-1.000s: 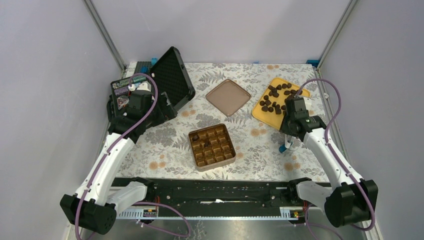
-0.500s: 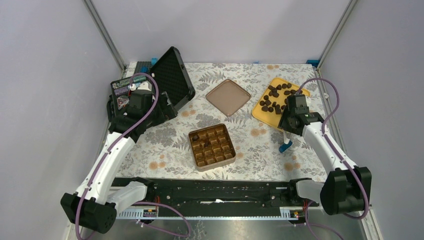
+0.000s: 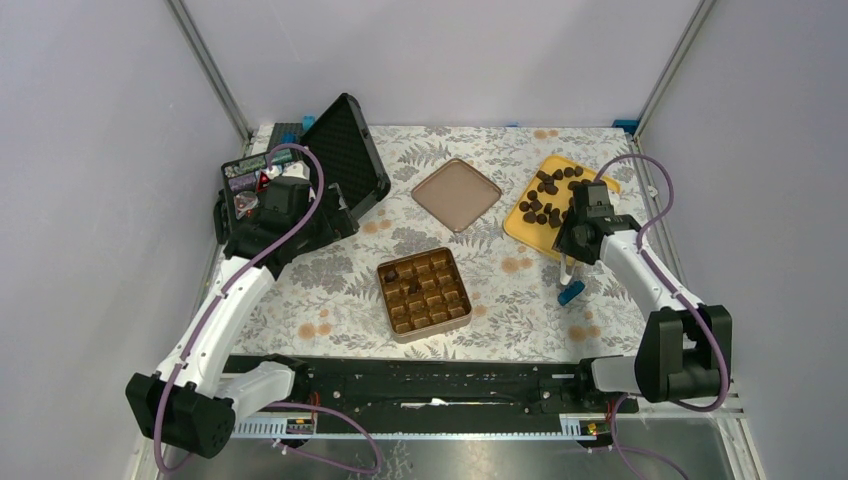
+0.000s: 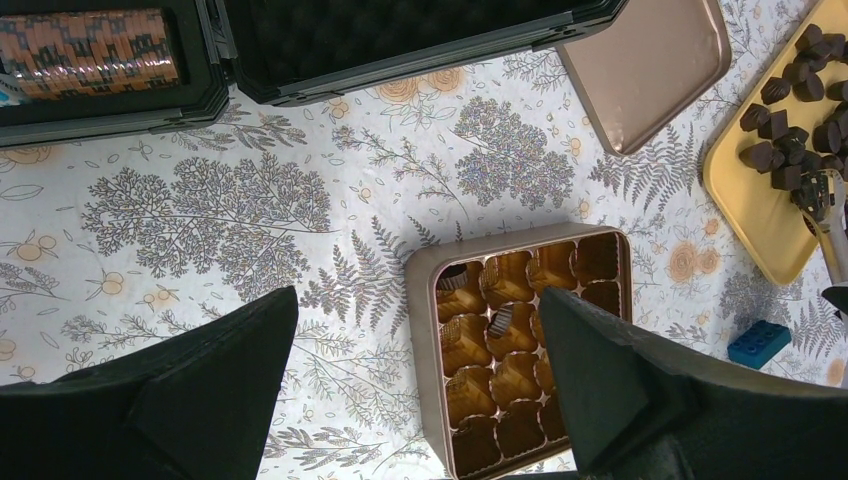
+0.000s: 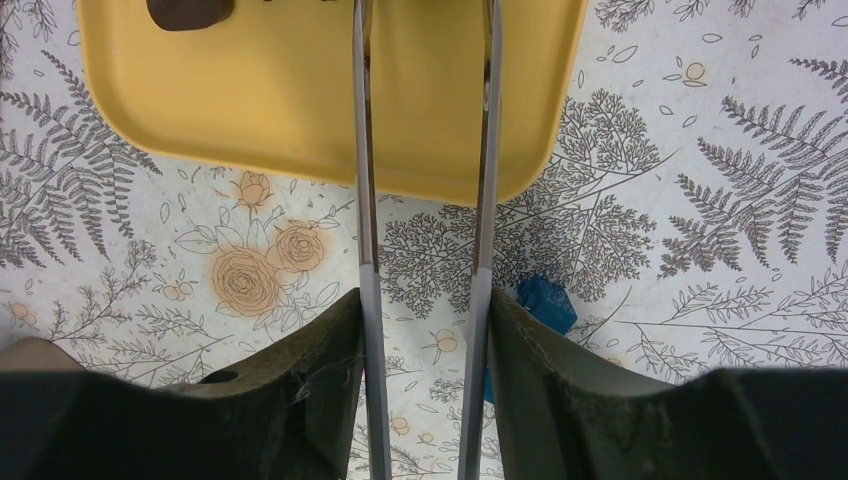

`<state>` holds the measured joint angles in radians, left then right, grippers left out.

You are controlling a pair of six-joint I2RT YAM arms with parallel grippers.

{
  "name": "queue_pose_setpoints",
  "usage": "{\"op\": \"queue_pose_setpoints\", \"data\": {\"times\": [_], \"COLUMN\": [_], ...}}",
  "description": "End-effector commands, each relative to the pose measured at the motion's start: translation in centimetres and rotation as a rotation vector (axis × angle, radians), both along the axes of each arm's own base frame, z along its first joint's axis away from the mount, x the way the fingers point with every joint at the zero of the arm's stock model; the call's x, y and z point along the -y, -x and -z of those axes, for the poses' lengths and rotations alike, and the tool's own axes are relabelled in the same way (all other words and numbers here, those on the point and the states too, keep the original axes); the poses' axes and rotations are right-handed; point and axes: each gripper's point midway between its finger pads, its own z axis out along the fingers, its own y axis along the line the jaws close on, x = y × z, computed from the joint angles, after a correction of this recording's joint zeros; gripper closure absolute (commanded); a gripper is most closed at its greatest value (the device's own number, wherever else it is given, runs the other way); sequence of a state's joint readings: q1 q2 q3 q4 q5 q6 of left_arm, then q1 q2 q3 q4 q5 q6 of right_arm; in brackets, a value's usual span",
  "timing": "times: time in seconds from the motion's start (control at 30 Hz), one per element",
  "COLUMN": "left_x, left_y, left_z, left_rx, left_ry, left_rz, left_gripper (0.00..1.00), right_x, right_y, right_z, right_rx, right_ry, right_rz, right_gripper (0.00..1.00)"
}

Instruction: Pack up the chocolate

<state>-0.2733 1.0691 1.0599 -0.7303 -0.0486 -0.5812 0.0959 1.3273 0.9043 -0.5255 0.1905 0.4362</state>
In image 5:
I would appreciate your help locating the floral tablecloth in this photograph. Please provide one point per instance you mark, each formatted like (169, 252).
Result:
(693, 207)

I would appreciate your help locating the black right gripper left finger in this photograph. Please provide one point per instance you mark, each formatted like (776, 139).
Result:
(285, 412)

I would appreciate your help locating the yellow plastic tray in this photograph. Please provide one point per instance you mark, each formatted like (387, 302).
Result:
(271, 88)

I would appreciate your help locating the blue toy brick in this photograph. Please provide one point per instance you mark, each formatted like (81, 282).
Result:
(547, 302)

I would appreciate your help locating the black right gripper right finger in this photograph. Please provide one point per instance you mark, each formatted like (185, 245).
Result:
(563, 412)

